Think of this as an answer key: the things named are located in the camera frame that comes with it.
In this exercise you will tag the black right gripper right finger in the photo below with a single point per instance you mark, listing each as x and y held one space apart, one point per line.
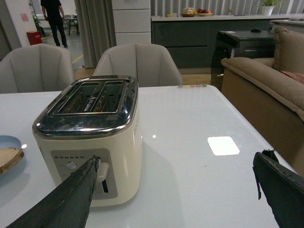
283 189

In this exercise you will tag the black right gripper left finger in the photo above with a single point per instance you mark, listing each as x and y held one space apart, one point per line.
68 205

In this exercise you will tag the slice of bread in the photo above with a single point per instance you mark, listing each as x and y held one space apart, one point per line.
9 157

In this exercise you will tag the light blue plate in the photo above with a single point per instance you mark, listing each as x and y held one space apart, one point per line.
9 141

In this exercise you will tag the fruit plate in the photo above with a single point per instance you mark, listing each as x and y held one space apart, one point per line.
204 12

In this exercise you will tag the beige sofa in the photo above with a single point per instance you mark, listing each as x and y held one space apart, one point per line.
269 92

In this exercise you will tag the cream and chrome toaster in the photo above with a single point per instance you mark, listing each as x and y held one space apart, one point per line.
96 116

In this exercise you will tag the coloured dot sticker strip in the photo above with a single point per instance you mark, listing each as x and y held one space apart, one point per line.
191 86

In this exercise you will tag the grey armchair left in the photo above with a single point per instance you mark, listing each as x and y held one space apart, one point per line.
36 68

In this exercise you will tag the grey armchair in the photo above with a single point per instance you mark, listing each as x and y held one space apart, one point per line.
36 68
151 64

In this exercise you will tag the black appliance box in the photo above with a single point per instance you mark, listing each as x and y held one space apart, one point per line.
231 44

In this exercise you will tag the grey armchair right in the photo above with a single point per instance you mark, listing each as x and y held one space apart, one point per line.
151 64

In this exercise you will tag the red box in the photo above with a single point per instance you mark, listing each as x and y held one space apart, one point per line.
34 37

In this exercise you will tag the dark grey kitchen counter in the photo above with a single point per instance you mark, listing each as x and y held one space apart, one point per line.
191 40

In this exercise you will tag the potted plant white pot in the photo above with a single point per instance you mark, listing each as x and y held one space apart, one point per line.
267 6

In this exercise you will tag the grey curtain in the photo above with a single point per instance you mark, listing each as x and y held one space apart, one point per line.
96 29

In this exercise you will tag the person in black clothes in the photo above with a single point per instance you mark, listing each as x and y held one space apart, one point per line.
54 14

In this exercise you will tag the white drawer cabinet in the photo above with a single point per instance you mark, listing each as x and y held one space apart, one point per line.
132 21

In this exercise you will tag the basket on counter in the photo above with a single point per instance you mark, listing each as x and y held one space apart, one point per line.
188 12

